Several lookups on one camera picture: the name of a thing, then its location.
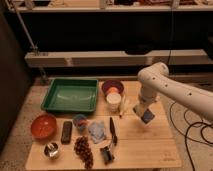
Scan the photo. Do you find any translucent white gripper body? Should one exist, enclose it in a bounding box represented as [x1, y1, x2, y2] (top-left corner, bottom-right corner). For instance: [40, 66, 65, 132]
[133, 103, 151, 123]

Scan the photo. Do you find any blue sponge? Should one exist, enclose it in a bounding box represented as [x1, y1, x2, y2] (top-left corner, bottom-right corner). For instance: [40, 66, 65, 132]
[141, 109, 155, 123]

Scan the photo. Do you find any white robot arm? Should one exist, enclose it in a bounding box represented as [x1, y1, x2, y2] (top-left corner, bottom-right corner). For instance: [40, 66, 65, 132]
[133, 62, 213, 123]

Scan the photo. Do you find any white paper cup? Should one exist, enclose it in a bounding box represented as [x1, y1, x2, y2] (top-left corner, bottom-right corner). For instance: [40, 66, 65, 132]
[106, 93, 121, 112]

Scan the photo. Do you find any small blue cup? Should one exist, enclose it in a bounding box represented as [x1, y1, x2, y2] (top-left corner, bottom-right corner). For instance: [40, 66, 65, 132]
[73, 114, 88, 131]

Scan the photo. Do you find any small metal cup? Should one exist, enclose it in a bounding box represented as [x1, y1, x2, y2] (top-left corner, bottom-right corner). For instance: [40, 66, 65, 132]
[44, 142, 60, 159]

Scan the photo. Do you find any black knife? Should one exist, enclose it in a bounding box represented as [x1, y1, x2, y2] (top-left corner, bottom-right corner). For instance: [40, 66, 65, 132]
[110, 117, 117, 146]

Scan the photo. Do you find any purple bowl with orange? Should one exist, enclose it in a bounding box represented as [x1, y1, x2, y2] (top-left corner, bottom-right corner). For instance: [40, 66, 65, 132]
[101, 79, 124, 96]

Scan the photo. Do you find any crumpled blue cloth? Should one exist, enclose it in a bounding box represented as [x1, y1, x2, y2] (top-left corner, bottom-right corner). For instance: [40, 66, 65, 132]
[88, 121, 106, 144]

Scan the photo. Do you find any brown grape bunch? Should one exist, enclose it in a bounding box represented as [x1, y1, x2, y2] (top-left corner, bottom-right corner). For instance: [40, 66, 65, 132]
[74, 136, 94, 169]

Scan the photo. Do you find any green plastic tray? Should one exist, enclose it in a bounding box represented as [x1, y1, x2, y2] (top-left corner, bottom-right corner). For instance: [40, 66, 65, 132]
[41, 78, 98, 113]

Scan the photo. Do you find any lower metal shelf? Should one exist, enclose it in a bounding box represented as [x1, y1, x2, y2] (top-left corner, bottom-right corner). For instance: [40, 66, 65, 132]
[25, 49, 213, 68]

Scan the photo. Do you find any metal shelf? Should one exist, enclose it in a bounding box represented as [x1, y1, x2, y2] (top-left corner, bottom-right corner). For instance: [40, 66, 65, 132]
[25, 49, 213, 68]
[3, 0, 213, 12]

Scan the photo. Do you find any black rectangular remote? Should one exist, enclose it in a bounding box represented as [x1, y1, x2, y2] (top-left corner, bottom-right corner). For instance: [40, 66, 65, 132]
[61, 121, 72, 144]

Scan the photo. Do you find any red bowl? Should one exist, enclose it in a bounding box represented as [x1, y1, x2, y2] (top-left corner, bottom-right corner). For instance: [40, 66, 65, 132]
[30, 114, 57, 140]

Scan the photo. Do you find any diagonal metal pole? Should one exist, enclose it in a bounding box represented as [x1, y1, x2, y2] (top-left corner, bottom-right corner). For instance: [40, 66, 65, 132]
[7, 0, 49, 84]

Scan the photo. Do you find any upper metal shelf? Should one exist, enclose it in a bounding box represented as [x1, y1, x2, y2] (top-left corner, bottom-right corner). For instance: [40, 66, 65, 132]
[3, 0, 213, 12]

